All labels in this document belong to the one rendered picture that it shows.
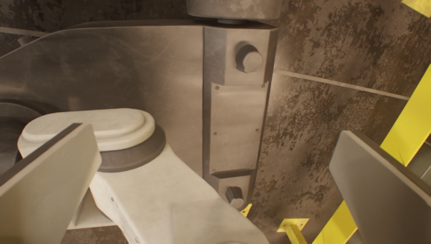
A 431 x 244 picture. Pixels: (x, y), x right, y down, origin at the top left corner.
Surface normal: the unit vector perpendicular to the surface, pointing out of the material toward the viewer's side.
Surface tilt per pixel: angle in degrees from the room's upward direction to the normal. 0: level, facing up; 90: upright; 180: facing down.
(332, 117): 0
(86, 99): 0
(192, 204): 115
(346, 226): 90
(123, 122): 90
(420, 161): 90
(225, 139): 0
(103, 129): 90
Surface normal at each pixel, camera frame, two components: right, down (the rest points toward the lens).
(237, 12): -0.02, 0.52
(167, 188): 0.03, -0.87
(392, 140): -0.95, -0.12
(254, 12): 0.29, 0.51
